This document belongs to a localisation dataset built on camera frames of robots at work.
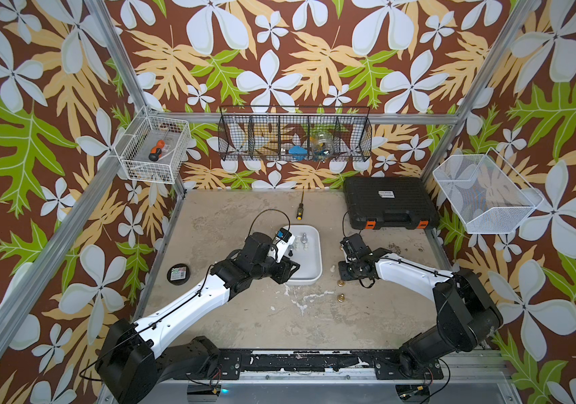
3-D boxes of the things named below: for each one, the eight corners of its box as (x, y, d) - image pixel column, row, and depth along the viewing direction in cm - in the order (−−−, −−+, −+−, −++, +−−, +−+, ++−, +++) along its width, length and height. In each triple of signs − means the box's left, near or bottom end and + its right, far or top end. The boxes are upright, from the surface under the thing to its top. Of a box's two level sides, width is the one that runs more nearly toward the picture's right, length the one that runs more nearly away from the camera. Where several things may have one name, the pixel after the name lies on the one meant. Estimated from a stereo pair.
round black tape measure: (166, 285, 93) (163, 282, 91) (172, 267, 98) (169, 263, 95) (187, 285, 93) (185, 282, 91) (192, 267, 98) (190, 263, 95)
